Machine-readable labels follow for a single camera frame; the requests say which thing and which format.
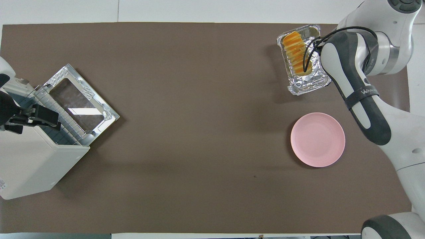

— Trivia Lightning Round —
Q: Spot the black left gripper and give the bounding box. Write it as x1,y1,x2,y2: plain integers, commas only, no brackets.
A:
0,91,62,134

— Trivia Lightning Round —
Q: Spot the golden ridged bread loaf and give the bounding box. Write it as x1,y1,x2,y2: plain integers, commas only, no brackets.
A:
283,31,314,75

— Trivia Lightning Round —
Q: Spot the aluminium foil tray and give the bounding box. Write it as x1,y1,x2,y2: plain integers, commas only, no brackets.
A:
277,24,332,96

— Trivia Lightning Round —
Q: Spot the cream toaster oven body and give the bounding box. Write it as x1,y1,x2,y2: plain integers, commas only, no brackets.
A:
0,80,91,200

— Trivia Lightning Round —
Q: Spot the glass oven door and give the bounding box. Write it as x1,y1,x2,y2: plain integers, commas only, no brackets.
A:
42,64,120,146

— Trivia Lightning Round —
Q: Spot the brown table mat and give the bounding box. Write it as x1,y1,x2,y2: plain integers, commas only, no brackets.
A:
0,22,412,233

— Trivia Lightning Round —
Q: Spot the pink round plate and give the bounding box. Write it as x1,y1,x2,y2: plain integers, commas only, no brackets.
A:
291,113,346,168

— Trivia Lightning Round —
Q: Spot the oven wire rack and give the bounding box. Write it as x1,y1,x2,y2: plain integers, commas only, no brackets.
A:
33,85,92,147

